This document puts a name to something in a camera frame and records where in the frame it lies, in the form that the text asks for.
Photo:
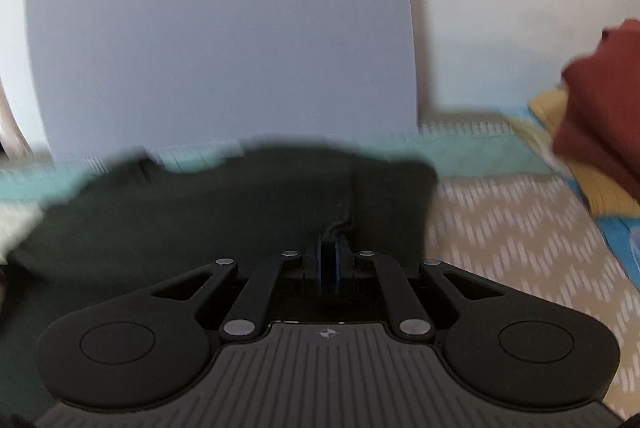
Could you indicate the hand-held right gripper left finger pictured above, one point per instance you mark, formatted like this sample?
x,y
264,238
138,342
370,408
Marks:
x,y
314,264

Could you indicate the patterned bed sheet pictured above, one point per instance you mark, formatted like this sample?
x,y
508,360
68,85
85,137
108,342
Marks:
x,y
505,213

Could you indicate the pale blue headboard panel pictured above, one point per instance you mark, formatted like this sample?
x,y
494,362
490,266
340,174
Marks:
x,y
225,33

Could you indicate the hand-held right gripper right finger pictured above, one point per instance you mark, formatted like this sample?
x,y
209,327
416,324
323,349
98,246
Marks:
x,y
342,264

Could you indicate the maroon cloth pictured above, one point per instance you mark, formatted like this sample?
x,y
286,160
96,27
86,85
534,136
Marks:
x,y
602,108

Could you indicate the dark green garment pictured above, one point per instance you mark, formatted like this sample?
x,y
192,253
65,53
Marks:
x,y
210,218

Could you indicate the mustard yellow cloth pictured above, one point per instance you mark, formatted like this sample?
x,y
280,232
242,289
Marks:
x,y
597,188

